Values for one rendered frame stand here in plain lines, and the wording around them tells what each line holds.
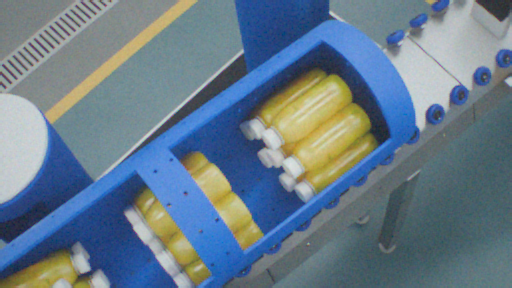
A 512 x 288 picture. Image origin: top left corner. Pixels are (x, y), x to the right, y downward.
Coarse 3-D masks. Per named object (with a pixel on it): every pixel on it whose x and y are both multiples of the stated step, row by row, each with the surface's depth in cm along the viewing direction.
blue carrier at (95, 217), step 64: (320, 64) 138; (384, 64) 114; (192, 128) 112; (384, 128) 132; (128, 192) 126; (192, 192) 105; (256, 192) 134; (0, 256) 105; (128, 256) 128; (256, 256) 114
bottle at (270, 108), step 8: (312, 72) 126; (320, 72) 125; (296, 80) 126; (304, 80) 125; (312, 80) 125; (320, 80) 125; (288, 88) 125; (296, 88) 124; (304, 88) 124; (280, 96) 124; (288, 96) 123; (296, 96) 123; (264, 104) 124; (272, 104) 123; (280, 104) 123; (288, 104) 123; (264, 112) 123; (272, 112) 122; (264, 120) 123; (272, 120) 122; (264, 128) 123
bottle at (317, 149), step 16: (352, 112) 121; (320, 128) 120; (336, 128) 120; (352, 128) 120; (368, 128) 122; (304, 144) 119; (320, 144) 118; (336, 144) 119; (304, 160) 118; (320, 160) 119
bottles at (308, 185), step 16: (272, 96) 131; (256, 112) 129; (288, 144) 124; (352, 144) 124; (368, 144) 124; (272, 160) 126; (336, 160) 123; (352, 160) 123; (288, 176) 128; (304, 176) 125; (320, 176) 122; (336, 176) 122; (304, 192) 122; (320, 192) 123; (128, 208) 123; (256, 224) 119; (160, 240) 118; (240, 240) 117; (256, 240) 118; (48, 256) 119; (96, 272) 123; (176, 272) 122; (192, 272) 116; (208, 272) 116
